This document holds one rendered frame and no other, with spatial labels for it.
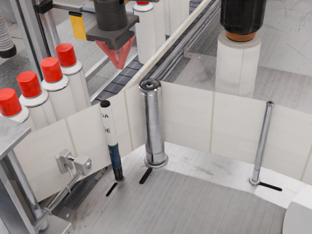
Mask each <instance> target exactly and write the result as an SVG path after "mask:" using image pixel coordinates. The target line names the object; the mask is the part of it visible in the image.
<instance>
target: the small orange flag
mask: <svg viewBox="0 0 312 234"><path fill-rule="evenodd" d="M69 15H70V19H71V25H72V28H73V33H74V37H75V39H81V40H86V36H85V27H84V23H83V18H82V13H78V12H73V11H69ZM86 41H87V40H86Z"/></svg>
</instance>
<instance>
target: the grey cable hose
mask: <svg viewBox="0 0 312 234"><path fill-rule="evenodd" d="M16 53H17V49H16V46H15V44H14V43H13V40H12V37H11V35H10V32H9V30H8V27H7V24H6V21H5V18H4V15H3V12H2V10H1V7H0V57H1V58H4V59H7V58H11V57H13V56H15V55H16Z"/></svg>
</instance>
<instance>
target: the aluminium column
mask: <svg viewBox="0 0 312 234"><path fill-rule="evenodd" d="M10 3H11V6H12V9H13V12H14V15H15V18H16V21H17V24H18V27H19V30H20V33H21V36H22V39H23V42H24V45H25V47H26V51H27V54H28V57H29V59H30V62H31V65H32V69H33V72H35V73H36V74H37V77H38V80H39V84H40V87H41V82H42V81H43V80H44V76H43V72H42V70H41V67H40V62H41V60H43V59H45V58H47V57H48V56H47V52H46V48H45V45H44V42H43V39H42V35H41V32H40V28H39V25H38V21H37V18H36V15H35V11H34V8H33V4H32V1H31V0H10ZM38 17H39V21H40V24H41V28H42V31H43V35H44V38H45V43H46V47H47V50H48V54H49V57H51V53H50V50H49V46H48V43H47V40H46V36H45V32H44V29H43V26H42V22H41V19H40V15H39V13H38ZM45 19H46V14H45ZM46 22H47V19H46ZM47 25H48V22H47ZM48 29H49V26H48ZM49 33H50V29H49ZM50 36H51V33H50ZM51 39H52V36H51ZM52 44H53V40H52ZM53 47H54V44H53ZM54 50H55V48H54ZM55 54H56V51H55ZM56 58H57V55H56Z"/></svg>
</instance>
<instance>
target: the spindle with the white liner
mask: <svg viewBox="0 0 312 234"><path fill-rule="evenodd" d="M266 3H267V0H221V16H220V23H221V25H222V26H223V27H224V28H225V30H224V31H222V32H221V33H220V34H219V36H218V48H217V63H216V78H215V92H219V93H225V94H230V95H236V96H240V97H245V98H251V99H253V93H254V85H255V79H256V73H257V66H258V61H259V56H260V46H261V42H262V37H261V35H260V34H259V33H258V32H257V31H258V30H260V29H261V27H262V26H263V21H264V15H265V9H266Z"/></svg>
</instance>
